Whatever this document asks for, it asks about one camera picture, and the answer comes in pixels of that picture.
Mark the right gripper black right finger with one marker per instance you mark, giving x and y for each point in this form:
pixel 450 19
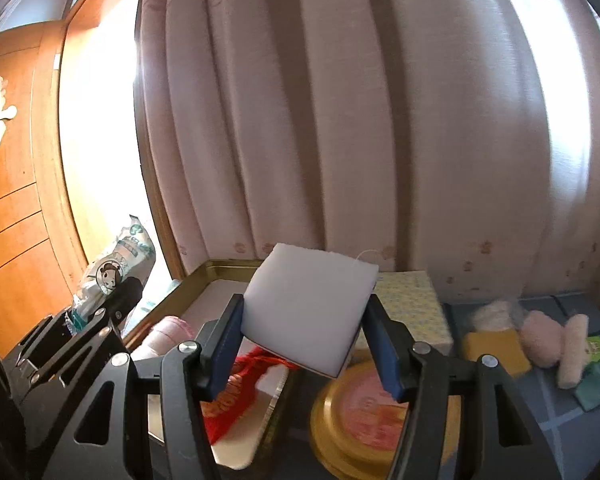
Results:
pixel 499 437

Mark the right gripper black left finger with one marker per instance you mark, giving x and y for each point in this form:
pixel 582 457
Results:
pixel 107 436

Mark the yellow sponge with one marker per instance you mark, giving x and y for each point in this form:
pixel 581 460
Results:
pixel 504 345

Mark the pink trimmed white towel roll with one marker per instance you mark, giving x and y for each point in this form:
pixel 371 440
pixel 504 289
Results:
pixel 162 337

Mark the red gold embroidered pouch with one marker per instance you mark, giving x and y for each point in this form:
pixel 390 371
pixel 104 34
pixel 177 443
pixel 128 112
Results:
pixel 239 393

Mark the clear bag of cotton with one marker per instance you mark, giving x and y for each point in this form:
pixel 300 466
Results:
pixel 499 315

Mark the pink fluffy puff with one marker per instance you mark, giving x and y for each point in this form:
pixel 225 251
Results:
pixel 542 339

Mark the teal cloth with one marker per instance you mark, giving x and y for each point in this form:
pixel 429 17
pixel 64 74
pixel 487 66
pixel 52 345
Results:
pixel 587 392

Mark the green tissue pack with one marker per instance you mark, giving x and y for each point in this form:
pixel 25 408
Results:
pixel 593 349

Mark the white foam sponge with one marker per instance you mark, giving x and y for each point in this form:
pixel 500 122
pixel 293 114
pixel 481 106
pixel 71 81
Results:
pixel 306 306

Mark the wooden door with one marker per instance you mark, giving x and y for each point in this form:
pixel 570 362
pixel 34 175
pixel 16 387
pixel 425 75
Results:
pixel 69 164

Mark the yellow round tin lid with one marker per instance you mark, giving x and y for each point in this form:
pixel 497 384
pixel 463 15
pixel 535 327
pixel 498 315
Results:
pixel 355 426

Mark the yellow patterned tissue box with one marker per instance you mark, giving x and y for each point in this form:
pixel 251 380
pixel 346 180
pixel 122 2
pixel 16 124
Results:
pixel 409 298

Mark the floral beige curtain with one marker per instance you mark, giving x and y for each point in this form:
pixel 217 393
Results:
pixel 459 137

